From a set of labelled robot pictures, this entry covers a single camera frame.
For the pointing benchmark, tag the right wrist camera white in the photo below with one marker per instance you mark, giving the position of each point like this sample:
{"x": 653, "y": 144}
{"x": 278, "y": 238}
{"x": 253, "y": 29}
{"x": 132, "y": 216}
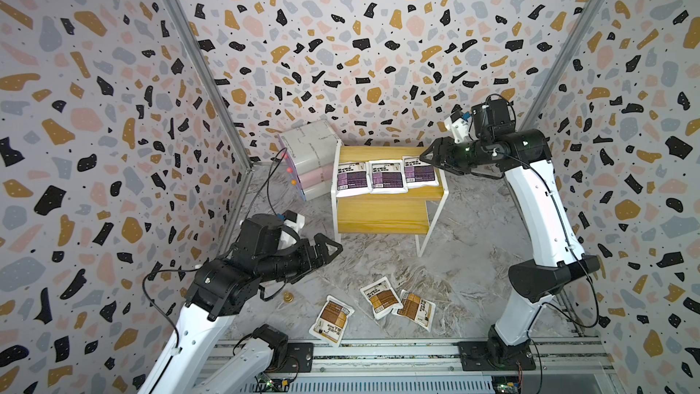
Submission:
{"x": 459, "y": 125}

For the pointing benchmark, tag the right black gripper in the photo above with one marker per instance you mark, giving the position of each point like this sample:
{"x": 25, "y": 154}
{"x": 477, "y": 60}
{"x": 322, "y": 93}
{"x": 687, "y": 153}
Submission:
{"x": 440, "y": 157}

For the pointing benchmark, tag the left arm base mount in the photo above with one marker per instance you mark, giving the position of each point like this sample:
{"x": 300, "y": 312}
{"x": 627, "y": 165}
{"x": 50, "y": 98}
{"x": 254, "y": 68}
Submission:
{"x": 295, "y": 357}

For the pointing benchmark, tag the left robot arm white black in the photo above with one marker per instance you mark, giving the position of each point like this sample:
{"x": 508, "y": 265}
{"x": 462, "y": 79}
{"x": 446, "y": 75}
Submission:
{"x": 267, "y": 249}

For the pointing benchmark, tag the two-tier wooden white shelf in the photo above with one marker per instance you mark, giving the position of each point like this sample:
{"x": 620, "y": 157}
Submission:
{"x": 415, "y": 212}

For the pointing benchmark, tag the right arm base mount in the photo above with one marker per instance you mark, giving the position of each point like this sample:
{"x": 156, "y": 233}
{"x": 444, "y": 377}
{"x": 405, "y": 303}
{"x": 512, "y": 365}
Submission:
{"x": 490, "y": 355}

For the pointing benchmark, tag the brown coffee bag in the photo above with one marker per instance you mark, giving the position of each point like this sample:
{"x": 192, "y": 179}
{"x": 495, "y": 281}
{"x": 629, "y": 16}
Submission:
{"x": 382, "y": 297}
{"x": 417, "y": 309}
{"x": 331, "y": 323}

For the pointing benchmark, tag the aluminium front rail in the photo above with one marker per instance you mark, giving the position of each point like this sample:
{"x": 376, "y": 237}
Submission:
{"x": 553, "y": 365}

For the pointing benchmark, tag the right corner aluminium profile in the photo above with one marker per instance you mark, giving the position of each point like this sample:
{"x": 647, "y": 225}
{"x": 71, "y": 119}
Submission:
{"x": 568, "y": 51}

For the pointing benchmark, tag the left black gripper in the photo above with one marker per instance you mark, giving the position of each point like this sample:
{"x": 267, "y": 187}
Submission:
{"x": 311, "y": 262}

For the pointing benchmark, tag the white box behind shelf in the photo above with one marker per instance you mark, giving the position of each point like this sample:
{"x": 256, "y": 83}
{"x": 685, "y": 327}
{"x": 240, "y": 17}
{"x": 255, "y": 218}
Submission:
{"x": 309, "y": 147}

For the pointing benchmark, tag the left corner aluminium profile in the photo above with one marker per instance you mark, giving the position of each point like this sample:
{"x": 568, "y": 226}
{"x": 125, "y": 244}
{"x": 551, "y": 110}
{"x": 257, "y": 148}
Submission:
{"x": 191, "y": 46}

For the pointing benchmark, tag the corner aluminium profile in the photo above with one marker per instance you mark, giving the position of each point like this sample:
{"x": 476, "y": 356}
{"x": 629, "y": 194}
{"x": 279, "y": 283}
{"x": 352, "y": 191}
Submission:
{"x": 568, "y": 51}
{"x": 191, "y": 46}

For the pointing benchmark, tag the purple coffee bag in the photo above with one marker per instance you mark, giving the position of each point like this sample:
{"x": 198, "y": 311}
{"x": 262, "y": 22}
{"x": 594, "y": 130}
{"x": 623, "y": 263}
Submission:
{"x": 419, "y": 174}
{"x": 387, "y": 177}
{"x": 353, "y": 179}

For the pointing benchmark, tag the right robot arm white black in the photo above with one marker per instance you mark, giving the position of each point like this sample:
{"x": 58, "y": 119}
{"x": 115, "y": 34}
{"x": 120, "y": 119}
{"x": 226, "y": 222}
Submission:
{"x": 487, "y": 135}

